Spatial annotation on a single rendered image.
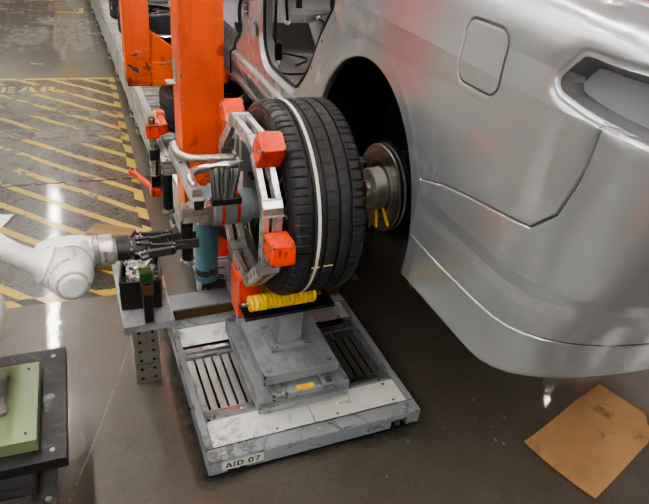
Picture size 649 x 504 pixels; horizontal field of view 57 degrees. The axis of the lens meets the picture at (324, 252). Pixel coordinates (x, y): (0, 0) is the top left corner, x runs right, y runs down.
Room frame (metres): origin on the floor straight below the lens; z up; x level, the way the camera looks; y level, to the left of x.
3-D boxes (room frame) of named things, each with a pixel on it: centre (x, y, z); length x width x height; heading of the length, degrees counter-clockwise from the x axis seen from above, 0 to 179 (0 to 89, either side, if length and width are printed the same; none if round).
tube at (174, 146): (1.82, 0.43, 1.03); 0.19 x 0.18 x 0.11; 115
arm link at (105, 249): (1.43, 0.62, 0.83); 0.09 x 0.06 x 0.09; 25
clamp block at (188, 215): (1.54, 0.39, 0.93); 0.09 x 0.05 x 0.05; 115
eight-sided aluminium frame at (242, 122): (1.79, 0.27, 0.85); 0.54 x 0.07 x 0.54; 25
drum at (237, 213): (1.76, 0.34, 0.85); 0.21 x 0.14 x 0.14; 115
